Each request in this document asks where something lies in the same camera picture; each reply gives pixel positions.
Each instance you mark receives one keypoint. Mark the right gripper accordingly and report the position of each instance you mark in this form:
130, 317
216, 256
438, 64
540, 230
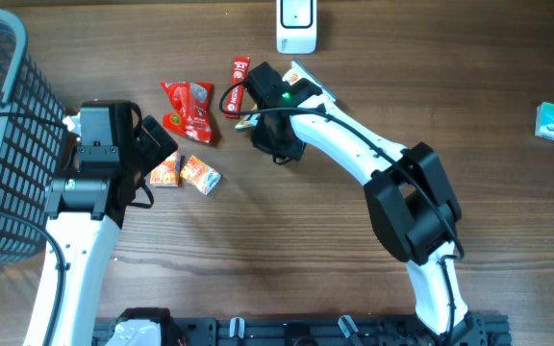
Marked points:
260, 137

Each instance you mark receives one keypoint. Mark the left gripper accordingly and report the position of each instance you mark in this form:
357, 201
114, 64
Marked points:
154, 153

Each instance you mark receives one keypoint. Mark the orange juice carton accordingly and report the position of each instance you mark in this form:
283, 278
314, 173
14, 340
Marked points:
167, 173

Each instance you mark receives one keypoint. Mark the red crinkled snack packet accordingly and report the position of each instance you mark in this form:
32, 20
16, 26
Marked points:
190, 104

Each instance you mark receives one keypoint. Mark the small orange snack packet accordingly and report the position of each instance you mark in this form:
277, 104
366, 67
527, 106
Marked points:
200, 175

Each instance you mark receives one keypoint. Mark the yellow snack bag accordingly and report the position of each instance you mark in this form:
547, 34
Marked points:
269, 90

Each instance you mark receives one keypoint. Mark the red coffee stick sachet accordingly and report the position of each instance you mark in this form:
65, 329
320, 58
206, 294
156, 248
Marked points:
234, 98

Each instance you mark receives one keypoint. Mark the teal white small box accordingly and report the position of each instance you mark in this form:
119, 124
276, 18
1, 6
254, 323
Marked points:
545, 121

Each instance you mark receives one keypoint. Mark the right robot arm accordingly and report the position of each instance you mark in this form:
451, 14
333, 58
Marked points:
412, 207

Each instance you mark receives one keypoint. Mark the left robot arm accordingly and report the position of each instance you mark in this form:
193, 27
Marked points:
85, 210

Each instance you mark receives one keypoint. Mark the white barcode scanner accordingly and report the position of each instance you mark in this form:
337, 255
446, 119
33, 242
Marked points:
296, 26

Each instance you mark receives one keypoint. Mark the grey plastic shopping basket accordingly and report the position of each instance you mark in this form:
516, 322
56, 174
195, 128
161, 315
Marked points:
32, 140

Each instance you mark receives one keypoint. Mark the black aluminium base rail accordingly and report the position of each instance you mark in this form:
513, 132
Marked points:
306, 331

